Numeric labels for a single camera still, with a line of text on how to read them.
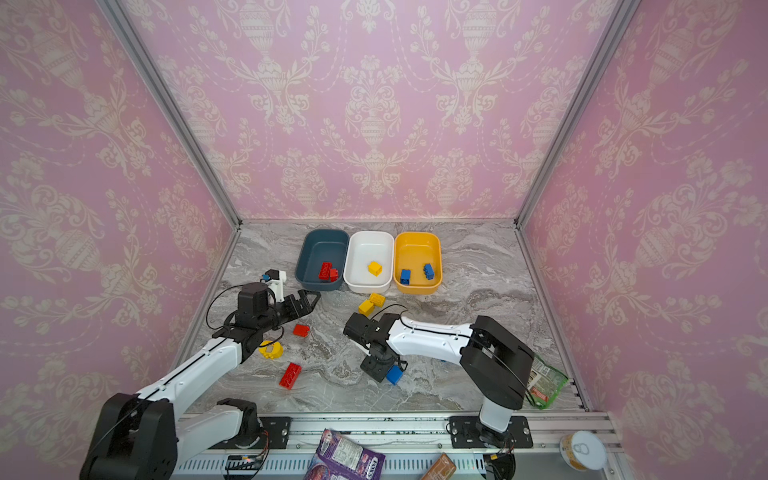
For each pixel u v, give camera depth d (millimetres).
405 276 1017
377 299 971
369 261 1064
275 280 787
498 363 446
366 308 939
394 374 784
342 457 686
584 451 673
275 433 741
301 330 925
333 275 982
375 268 1038
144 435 412
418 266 1050
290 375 817
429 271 1029
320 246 1128
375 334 615
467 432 737
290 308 761
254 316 661
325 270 1031
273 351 853
